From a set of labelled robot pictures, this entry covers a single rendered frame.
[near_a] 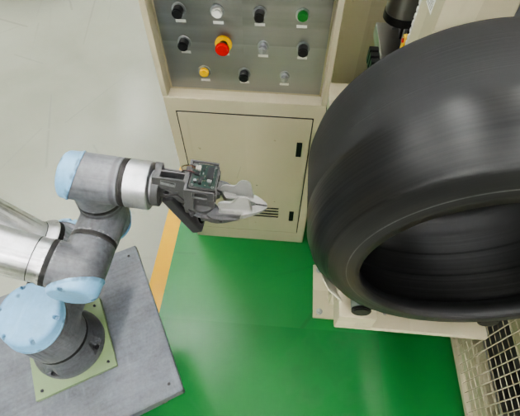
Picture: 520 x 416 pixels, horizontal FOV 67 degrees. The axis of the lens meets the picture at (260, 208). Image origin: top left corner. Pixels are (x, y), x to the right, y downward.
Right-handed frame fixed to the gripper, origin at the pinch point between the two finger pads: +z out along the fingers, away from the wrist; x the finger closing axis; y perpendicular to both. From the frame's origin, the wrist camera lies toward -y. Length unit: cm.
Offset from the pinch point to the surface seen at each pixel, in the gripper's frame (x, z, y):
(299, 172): 59, 18, -56
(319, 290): 34, 39, -109
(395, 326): -9.0, 38.2, -29.3
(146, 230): 60, -51, -121
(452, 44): 8.7, 22.1, 33.2
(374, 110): 2.4, 13.4, 25.1
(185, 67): 64, -28, -19
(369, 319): -9.8, 29.7, -24.5
